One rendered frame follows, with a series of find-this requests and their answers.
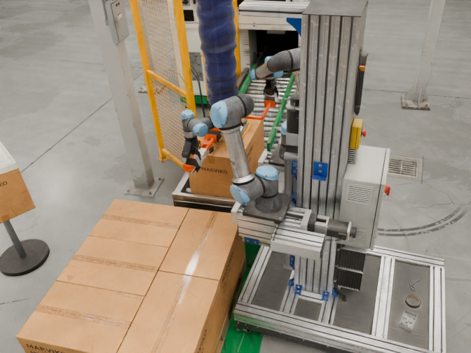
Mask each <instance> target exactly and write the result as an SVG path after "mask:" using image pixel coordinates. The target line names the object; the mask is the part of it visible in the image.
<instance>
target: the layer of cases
mask: <svg viewBox="0 0 471 353"><path fill-rule="evenodd" d="M244 257H245V242H243V241H242V237H241V236H239V235H238V224H237V223H232V218H231V213H225V212H214V211H208V210H201V209H191V208H190V209H189V208H185V207H174V206H168V205H157V204H151V203H145V202H134V201H128V200H117V199H115V200H114V201H113V202H112V204H111V205H110V206H109V208H108V209H107V210H106V212H105V213H104V215H103V216H102V218H101V219H100V220H99V222H98V223H97V225H96V226H95V227H94V228H93V230H92V231H91V233H90V234H89V236H88V237H87V238H86V240H85V241H84V243H83V244H82V245H81V247H80V248H79V249H78V251H77V252H76V253H75V255H74V256H73V258H72V259H71V260H70V262H69V263H68V264H67V266H66V268H65V269H64V270H63V271H62V273H61V274H60V276H59V277H58V278H57V281H55V283H54V284H53V285H52V286H51V288H50V290H49V291H48V293H47V294H46V295H45V296H44V298H43V299H42V301H41V302H40V303H39V305H38V306H37V307H36V309H35V311H33V313H32V315H31V316H30V317H29V319H28V320H27V321H26V323H25V324H24V326H23V327H22V328H21V329H20V331H19V333H18V334H17V335H16V338H17V339H18V341H19V343H20V344H21V346H22V348H23V350H24V351H25V353H214V352H215V350H216V346H217V343H218V340H219V336H220V333H221V330H222V327H223V324H224V320H225V318H226V314H227V311H228V307H229V305H230V302H231V298H232V295H233V292H234V289H235V286H236V282H237V280H238V275H239V273H240V269H241V267H242V264H243V260H244Z"/></svg>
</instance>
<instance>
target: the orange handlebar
mask: <svg viewBox="0 0 471 353"><path fill-rule="evenodd" d="M270 107H271V103H268V105H267V106H266V108H265V110H264V112H263V113H262V115H261V116H251V115H249V116H247V117H244V118H247V119H255V120H263V119H264V117H265V116H266V114H267V112H268V110H269V109H270ZM208 140H209V137H206V139H205V140H203V141H202V143H201V148H206V149H207V151H208V149H209V148H211V146H212V143H213V142H214V138H212V139H211V140H210V141H208ZM185 169H186V171H188V172H191V171H192V170H193V168H189V167H186V168H185Z"/></svg>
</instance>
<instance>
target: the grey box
mask: <svg viewBox="0 0 471 353"><path fill-rule="evenodd" d="M104 5H105V9H106V12H107V18H108V21H109V27H110V30H111V36H112V39H113V42H114V43H117V44H119V43H121V42H122V41H123V40H124V39H126V38H127V37H128V36H129V35H130V32H129V27H128V22H127V18H126V14H125V8H124V3H123V0H109V1H108V2H106V3H104Z"/></svg>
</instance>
